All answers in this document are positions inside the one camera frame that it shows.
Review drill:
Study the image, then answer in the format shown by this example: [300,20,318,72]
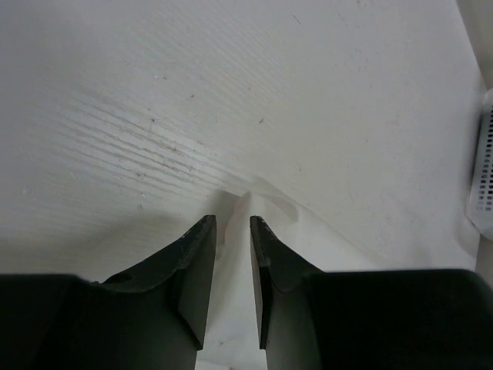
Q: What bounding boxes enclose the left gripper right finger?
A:
[249,215,493,370]

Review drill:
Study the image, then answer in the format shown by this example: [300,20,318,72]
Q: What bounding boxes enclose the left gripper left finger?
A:
[1,215,216,369]

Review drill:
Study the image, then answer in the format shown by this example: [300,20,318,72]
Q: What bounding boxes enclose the white plastic laundry basket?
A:
[467,89,493,241]

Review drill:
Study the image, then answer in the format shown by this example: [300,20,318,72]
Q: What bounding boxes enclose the white tank top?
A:
[196,189,384,369]

